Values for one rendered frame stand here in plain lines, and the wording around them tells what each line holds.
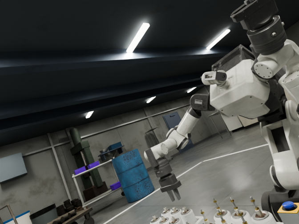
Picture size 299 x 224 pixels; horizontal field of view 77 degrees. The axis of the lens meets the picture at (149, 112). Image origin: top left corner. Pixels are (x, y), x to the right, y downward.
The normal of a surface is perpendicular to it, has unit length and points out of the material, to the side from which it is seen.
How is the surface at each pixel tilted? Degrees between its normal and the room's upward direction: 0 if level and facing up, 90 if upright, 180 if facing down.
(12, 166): 90
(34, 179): 90
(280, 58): 121
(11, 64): 90
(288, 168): 50
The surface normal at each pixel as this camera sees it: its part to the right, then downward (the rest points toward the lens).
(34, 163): 0.49, -0.39
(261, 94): 0.15, 0.32
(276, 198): -0.83, -0.47
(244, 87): -0.72, 0.34
